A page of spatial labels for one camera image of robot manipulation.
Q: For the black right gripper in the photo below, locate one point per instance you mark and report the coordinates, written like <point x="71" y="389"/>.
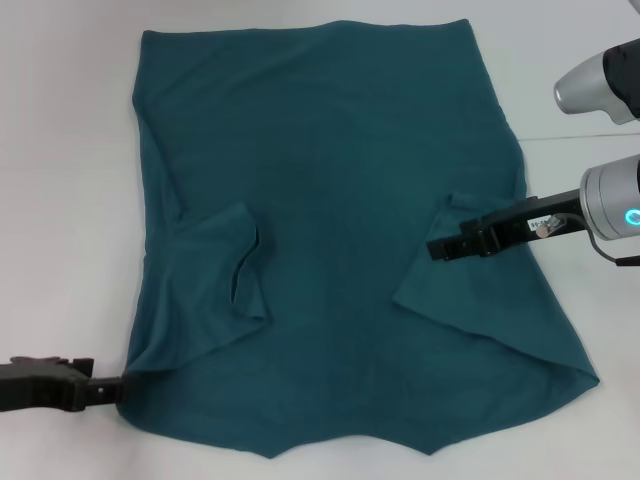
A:
<point x="515" y="227"/>

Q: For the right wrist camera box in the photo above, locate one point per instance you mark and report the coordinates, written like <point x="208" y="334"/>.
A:
<point x="590" y="90"/>

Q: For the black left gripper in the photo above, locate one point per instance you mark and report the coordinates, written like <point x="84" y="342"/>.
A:
<point x="35" y="387"/>

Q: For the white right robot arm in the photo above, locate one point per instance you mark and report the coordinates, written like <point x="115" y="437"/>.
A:
<point x="612" y="195"/>

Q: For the teal blue shirt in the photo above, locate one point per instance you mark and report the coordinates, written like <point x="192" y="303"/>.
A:
<point x="340" y="200"/>

